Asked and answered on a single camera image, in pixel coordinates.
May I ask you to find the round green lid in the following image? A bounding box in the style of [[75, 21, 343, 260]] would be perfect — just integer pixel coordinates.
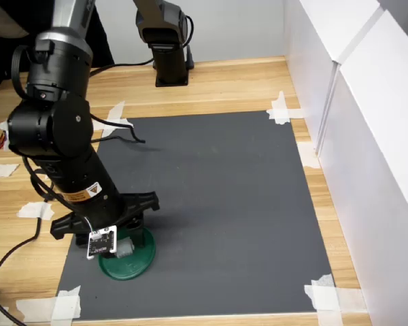
[[98, 226, 156, 281]]

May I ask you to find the small white tape piece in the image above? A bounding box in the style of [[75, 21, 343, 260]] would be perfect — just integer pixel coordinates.
[[0, 162, 20, 179], [16, 201, 54, 221]]

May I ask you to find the white tape cross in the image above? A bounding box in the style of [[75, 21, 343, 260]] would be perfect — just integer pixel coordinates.
[[304, 273, 368, 326], [15, 285, 82, 323], [91, 101, 134, 139], [265, 90, 305, 126]]

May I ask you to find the dark grey mat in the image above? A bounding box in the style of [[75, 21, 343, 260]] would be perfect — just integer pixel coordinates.
[[56, 110, 336, 322]]

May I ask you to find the black chair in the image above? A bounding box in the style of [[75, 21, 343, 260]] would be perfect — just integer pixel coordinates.
[[86, 0, 116, 69]]

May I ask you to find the white tape strip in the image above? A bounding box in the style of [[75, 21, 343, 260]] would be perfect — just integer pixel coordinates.
[[297, 141, 322, 170]]

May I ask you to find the white partition panel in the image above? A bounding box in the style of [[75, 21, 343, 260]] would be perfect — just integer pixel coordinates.
[[318, 8, 408, 326], [282, 0, 385, 157]]

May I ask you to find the camera box with circuit board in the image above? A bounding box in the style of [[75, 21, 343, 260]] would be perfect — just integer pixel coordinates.
[[86, 225, 136, 261]]

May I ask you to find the thin black camera cable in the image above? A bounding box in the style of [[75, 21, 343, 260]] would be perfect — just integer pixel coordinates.
[[0, 113, 147, 285]]

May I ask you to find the thick black cable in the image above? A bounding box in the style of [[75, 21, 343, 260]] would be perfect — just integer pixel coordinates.
[[0, 293, 27, 326]]

